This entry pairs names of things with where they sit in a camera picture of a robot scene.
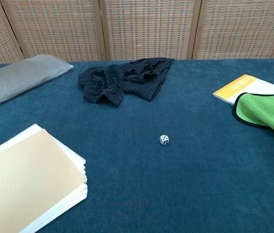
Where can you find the orange and white booklet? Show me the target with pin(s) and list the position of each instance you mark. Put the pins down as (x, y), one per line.
(253, 87)

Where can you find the teal table cloth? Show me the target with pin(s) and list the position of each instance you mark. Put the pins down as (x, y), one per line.
(151, 170)

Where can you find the grey flat cushion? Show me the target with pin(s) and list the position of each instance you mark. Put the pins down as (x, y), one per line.
(18, 77)

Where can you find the dark dotted fabric garment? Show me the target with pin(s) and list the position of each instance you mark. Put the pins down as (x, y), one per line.
(117, 80)

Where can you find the white die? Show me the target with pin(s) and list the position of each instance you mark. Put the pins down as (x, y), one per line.
(164, 140)

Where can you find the green microfibre cloth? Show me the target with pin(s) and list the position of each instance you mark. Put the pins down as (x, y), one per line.
(267, 111)

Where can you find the woven folding screen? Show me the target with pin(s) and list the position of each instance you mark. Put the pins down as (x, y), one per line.
(136, 29)

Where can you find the beige paper notebook stack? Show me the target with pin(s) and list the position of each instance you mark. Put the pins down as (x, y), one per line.
(25, 179)

